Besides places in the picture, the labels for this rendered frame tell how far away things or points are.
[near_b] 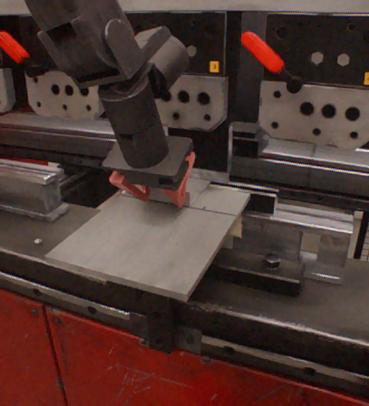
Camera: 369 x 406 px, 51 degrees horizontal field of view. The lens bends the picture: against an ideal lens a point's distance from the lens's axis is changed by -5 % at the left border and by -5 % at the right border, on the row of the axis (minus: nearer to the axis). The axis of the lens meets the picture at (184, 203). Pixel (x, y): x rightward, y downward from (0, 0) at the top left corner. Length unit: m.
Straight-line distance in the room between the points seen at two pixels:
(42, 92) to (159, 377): 0.53
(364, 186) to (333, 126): 0.34
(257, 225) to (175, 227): 0.16
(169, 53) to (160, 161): 0.13
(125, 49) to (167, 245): 0.23
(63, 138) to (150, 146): 0.64
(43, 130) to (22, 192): 0.31
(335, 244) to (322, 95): 0.22
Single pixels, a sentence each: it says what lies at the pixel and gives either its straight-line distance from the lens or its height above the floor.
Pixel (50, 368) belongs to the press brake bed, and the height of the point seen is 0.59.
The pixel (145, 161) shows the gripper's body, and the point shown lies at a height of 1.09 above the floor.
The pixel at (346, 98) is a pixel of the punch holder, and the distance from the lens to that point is 0.54.
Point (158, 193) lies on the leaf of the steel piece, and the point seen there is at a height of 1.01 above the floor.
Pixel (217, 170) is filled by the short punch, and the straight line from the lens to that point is 0.64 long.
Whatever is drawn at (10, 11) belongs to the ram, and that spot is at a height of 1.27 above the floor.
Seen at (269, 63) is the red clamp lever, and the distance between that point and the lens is 0.51.
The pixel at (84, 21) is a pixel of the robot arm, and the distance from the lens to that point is 0.40.
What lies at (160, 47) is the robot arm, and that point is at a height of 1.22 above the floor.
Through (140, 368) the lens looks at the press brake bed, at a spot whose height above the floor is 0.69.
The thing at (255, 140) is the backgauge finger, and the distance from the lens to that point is 0.82.
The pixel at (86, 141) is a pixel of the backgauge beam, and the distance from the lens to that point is 1.05.
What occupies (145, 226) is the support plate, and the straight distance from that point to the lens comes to 0.53.
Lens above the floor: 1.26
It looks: 26 degrees down
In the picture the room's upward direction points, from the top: straight up
